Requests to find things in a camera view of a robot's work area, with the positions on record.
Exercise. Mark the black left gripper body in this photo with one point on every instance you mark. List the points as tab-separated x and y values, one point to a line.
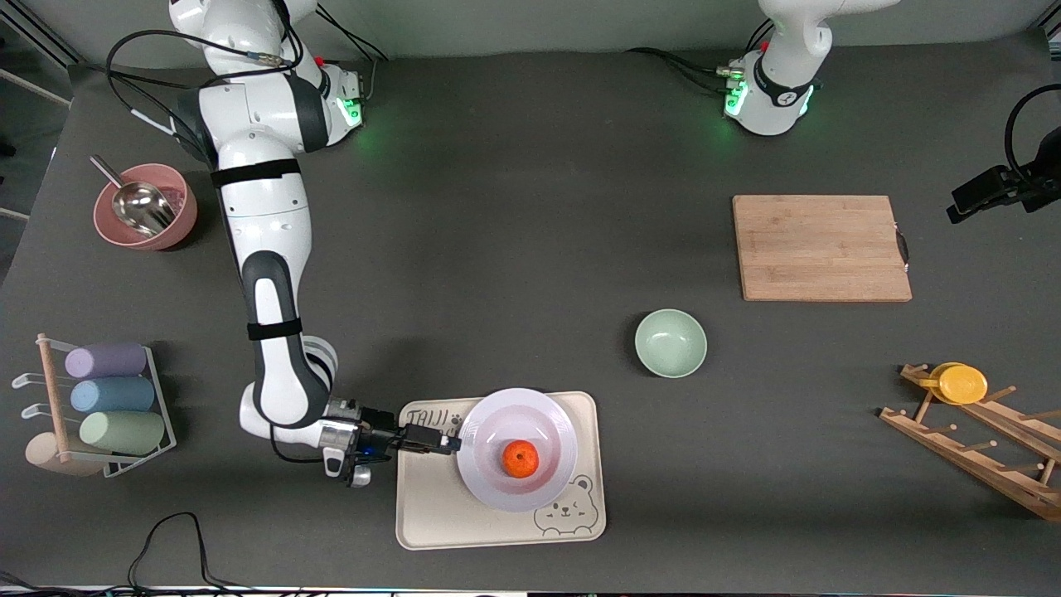
1021	185

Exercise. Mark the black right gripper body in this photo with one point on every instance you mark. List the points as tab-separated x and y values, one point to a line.
380	437

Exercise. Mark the white round plate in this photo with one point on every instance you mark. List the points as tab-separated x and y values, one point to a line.
506	414

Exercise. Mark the orange mandarin fruit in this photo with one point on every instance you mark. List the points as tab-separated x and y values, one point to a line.
520	458

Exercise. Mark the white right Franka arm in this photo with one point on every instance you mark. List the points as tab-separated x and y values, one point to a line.
265	215

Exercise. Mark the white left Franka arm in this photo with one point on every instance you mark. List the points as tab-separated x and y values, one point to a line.
779	91

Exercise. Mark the cream bear print tray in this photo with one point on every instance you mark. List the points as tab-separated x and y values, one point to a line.
431	514

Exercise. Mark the wooden cutting board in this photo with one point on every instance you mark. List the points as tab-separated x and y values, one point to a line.
821	249

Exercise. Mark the yellow mug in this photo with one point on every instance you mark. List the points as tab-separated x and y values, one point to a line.
961	384

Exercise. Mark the green cup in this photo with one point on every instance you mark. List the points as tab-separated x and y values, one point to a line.
123	433

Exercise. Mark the mint green bowl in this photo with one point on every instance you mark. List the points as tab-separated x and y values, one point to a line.
671	344

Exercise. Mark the blue cup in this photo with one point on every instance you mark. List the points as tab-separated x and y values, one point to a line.
112	395

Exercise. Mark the wooden mug rack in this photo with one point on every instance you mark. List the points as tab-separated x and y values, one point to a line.
970	464

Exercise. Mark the purple cup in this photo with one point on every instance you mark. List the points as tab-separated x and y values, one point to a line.
108	361

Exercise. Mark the pink bowl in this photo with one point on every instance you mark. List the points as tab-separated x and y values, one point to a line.
178	228

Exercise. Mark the metal scoop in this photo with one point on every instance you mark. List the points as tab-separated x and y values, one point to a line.
141	207

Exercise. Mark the beige cup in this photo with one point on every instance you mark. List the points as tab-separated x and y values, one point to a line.
41	454

